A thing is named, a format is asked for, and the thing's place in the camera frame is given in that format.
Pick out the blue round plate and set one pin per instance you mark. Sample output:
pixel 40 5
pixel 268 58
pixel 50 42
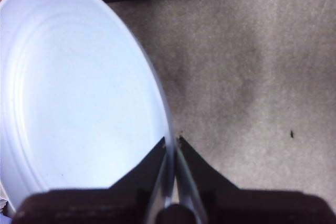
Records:
pixel 78 98

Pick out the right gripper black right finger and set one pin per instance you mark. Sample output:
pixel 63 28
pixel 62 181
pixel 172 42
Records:
pixel 262 208

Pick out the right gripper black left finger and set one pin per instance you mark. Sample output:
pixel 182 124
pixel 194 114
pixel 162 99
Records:
pixel 86 205

